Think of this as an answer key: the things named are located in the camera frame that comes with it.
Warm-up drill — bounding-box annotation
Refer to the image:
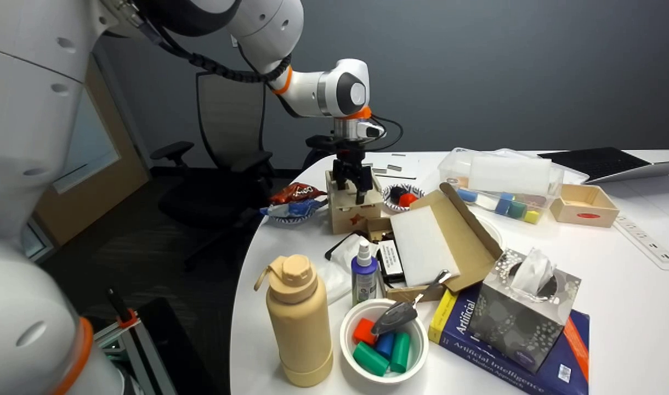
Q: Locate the teal toy cylinder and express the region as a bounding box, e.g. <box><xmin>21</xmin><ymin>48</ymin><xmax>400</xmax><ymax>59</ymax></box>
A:
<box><xmin>389</xmin><ymin>329</ymin><xmax>415</xmax><ymax>373</ymax></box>

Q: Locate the blue toy cylinder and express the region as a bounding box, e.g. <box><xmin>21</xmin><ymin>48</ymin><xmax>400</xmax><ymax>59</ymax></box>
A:
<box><xmin>372</xmin><ymin>332</ymin><xmax>396</xmax><ymax>361</ymax></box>

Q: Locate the wooden door with window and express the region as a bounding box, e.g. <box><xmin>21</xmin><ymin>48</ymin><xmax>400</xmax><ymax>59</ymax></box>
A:
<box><xmin>33</xmin><ymin>62</ymin><xmax>151</xmax><ymax>248</ymax></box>

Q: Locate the open brown cardboard box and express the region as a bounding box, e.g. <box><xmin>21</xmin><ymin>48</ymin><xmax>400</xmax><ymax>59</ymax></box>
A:
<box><xmin>366</xmin><ymin>180</ymin><xmax>504</xmax><ymax>303</ymax></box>

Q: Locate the white round bowl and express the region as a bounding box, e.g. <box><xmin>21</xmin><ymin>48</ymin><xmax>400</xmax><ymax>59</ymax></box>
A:
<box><xmin>338</xmin><ymin>297</ymin><xmax>430</xmax><ymax>391</ymax></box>

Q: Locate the tripod with orange clamp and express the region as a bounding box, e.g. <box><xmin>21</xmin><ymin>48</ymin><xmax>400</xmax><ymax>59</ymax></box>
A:
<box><xmin>90</xmin><ymin>285</ymin><xmax>178</xmax><ymax>395</ymax></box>

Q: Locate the small wooden tray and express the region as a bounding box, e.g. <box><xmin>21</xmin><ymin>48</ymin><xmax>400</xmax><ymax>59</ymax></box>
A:
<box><xmin>548</xmin><ymin>183</ymin><xmax>620</xmax><ymax>229</ymax></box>

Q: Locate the small black box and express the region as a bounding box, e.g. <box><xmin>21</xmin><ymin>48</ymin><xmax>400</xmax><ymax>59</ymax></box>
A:
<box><xmin>376</xmin><ymin>239</ymin><xmax>406</xmax><ymax>283</ymax></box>

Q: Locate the black patterned tissue box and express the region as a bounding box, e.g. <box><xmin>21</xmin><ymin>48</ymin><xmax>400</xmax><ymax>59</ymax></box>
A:
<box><xmin>465</xmin><ymin>247</ymin><xmax>583</xmax><ymax>373</ymax></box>

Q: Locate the clear plastic lidded container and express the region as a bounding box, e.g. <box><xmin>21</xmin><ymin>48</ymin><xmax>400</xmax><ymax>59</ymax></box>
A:
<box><xmin>437</xmin><ymin>146</ymin><xmax>566</xmax><ymax>226</ymax></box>

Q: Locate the green toy cylinder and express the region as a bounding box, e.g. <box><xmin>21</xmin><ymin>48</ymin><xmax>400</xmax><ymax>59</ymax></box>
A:
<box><xmin>351</xmin><ymin>340</ymin><xmax>393</xmax><ymax>377</ymax></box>

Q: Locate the blue hardcover book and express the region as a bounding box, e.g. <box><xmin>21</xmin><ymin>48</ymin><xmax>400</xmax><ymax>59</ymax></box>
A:
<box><xmin>425</xmin><ymin>281</ymin><xmax>593</xmax><ymax>395</ymax></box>

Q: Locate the red toy cylinder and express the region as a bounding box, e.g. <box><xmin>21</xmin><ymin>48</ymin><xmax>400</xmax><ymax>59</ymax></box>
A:
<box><xmin>351</xmin><ymin>317</ymin><xmax>379</xmax><ymax>346</ymax></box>

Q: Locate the red snack bag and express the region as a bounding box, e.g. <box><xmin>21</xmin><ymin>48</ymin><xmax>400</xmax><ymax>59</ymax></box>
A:
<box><xmin>269</xmin><ymin>180</ymin><xmax>330</xmax><ymax>209</ymax></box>

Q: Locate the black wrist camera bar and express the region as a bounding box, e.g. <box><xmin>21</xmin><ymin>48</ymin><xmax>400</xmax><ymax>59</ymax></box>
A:
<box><xmin>330</xmin><ymin>139</ymin><xmax>372</xmax><ymax>158</ymax></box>

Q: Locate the mesh back office chair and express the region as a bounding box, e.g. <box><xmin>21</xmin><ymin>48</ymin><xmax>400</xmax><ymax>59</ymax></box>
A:
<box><xmin>149</xmin><ymin>70</ymin><xmax>277</xmax><ymax>266</ymax></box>

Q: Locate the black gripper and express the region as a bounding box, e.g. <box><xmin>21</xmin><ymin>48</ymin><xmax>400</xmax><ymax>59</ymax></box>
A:
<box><xmin>330</xmin><ymin>152</ymin><xmax>376</xmax><ymax>207</ymax></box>

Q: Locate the white foam sheet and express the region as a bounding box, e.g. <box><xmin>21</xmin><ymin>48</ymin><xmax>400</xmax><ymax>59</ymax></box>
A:
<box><xmin>389</xmin><ymin>204</ymin><xmax>459</xmax><ymax>285</ymax></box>

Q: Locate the blue spray bottle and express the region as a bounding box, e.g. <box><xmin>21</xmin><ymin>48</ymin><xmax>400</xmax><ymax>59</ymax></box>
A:
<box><xmin>348</xmin><ymin>241</ymin><xmax>384</xmax><ymax>306</ymax></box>

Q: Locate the wooden shape sorter box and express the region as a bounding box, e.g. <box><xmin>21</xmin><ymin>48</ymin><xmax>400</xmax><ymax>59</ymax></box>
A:
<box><xmin>325</xmin><ymin>171</ymin><xmax>390</xmax><ymax>238</ymax></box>

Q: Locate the green toy block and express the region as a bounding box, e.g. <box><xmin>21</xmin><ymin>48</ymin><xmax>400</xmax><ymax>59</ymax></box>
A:
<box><xmin>506</xmin><ymin>199</ymin><xmax>531</xmax><ymax>222</ymax></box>

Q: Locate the white crumpled packet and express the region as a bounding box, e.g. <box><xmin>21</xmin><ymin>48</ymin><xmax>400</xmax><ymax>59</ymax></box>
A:
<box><xmin>325</xmin><ymin>230</ymin><xmax>384</xmax><ymax>272</ymax></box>

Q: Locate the tan water bottle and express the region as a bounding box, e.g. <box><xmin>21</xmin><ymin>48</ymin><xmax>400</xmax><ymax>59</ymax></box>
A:
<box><xmin>253</xmin><ymin>253</ymin><xmax>335</xmax><ymax>389</ymax></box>

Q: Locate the small clear dish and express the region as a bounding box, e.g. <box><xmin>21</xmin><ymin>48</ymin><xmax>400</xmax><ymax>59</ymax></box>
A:
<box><xmin>384</xmin><ymin>183</ymin><xmax>421</xmax><ymax>216</ymax></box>

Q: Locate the clear plastic ruler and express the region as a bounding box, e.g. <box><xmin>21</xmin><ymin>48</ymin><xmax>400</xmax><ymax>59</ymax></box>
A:
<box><xmin>612</xmin><ymin>214</ymin><xmax>669</xmax><ymax>272</ymax></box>

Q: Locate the blue toy block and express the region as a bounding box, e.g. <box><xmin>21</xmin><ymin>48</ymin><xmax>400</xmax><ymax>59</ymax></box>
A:
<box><xmin>493</xmin><ymin>194</ymin><xmax>518</xmax><ymax>218</ymax></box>

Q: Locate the blue white packet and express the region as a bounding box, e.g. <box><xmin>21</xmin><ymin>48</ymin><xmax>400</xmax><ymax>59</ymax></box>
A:
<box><xmin>263</xmin><ymin>196</ymin><xmax>332</xmax><ymax>226</ymax></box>

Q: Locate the dark laptop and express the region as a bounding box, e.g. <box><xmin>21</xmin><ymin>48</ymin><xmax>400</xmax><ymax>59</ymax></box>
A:
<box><xmin>538</xmin><ymin>146</ymin><xmax>669</xmax><ymax>184</ymax></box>

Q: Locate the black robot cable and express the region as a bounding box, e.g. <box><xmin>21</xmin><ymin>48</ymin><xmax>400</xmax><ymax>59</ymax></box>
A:
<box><xmin>361</xmin><ymin>115</ymin><xmax>406</xmax><ymax>152</ymax></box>

